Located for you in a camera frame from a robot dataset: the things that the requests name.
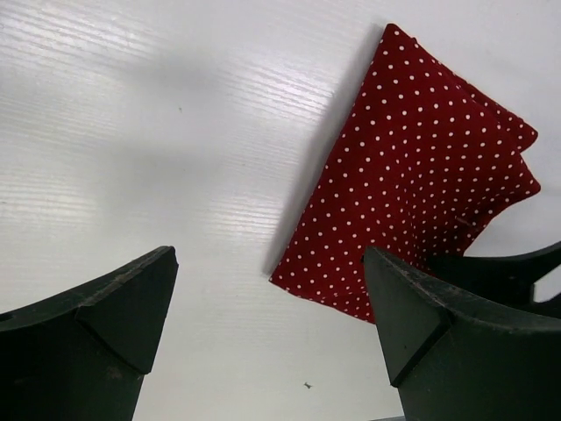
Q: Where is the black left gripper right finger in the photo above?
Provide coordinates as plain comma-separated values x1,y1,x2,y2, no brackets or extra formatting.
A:
362,247,560,420

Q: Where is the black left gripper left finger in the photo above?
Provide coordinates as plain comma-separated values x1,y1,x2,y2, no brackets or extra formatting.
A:
1,246,179,420

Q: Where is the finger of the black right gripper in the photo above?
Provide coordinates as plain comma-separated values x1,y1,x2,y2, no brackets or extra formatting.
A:
427,242,560,316

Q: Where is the red polka dot skirt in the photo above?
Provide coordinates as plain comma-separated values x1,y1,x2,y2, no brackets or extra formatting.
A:
271,24,541,322

